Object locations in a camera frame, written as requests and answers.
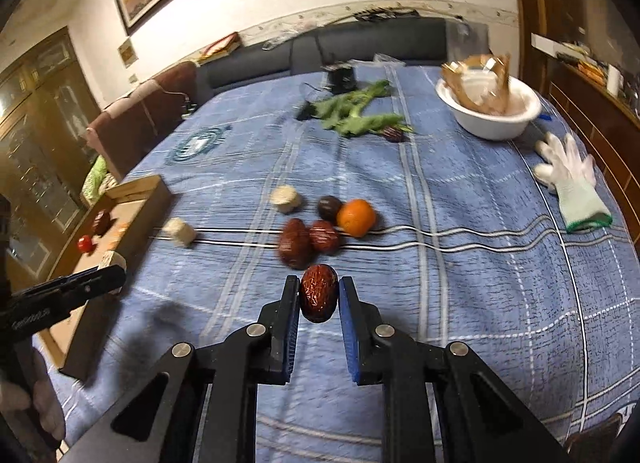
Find white work glove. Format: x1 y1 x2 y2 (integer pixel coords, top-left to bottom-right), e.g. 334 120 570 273
533 133 613 232

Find dark grey sofa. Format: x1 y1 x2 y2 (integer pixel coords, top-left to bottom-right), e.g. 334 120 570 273
194 17 490 106

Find wooden glass cabinet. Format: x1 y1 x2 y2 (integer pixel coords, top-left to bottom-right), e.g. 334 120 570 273
1 28 100 291

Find dark round plum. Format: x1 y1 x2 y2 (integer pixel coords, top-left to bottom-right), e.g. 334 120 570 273
317 196 343 225

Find blue plaid tablecloth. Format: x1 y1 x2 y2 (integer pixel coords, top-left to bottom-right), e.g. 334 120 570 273
53 66 639 443

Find book on sofa back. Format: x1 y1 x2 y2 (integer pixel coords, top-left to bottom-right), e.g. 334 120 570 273
198 32 243 64

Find small orange at left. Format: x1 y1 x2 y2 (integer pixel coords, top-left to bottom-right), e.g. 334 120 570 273
116 223 129 238

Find small round red date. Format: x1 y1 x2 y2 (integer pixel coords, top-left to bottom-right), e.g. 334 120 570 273
308 220 341 255

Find black binder clip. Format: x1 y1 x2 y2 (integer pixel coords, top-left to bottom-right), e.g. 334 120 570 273
295 101 317 121

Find white cup on sideboard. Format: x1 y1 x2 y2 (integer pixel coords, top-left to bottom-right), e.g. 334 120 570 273
605 64 622 98

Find long red date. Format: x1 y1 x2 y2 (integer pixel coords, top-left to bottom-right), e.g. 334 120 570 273
278 218 314 269

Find small black device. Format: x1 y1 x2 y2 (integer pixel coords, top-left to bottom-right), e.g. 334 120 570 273
323 62 357 95

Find beige cube at left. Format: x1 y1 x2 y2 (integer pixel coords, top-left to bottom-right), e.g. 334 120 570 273
162 217 198 247

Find red cherry tomato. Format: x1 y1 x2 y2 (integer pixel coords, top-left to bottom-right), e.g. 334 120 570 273
77 235 96 255

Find beige cube near dates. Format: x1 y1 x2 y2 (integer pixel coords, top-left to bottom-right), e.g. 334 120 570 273
270 185 303 214

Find gloved left hand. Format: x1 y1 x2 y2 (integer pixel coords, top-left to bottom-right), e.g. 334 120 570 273
1 343 66 447

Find small orange near dates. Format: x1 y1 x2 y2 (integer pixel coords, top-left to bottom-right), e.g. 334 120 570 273
336 199 378 238

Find white bowl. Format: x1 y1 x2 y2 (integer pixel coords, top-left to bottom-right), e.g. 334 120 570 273
435 71 541 142

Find cardboard box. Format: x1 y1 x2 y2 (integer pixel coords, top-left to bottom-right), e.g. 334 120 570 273
38 175 174 382

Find green leafy vegetable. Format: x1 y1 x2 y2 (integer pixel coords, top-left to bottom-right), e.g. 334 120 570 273
310 80 413 138

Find wooden sideboard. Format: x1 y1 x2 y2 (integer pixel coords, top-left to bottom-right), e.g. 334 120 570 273
518 0 639 242

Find brown armchair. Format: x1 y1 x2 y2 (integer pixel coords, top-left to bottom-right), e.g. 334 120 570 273
86 61 198 182

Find dark date near vegetable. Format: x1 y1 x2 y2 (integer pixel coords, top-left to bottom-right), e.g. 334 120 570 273
381 126 405 144

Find brown crumpled paper bag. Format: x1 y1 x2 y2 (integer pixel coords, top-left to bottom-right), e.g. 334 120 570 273
442 54 511 116

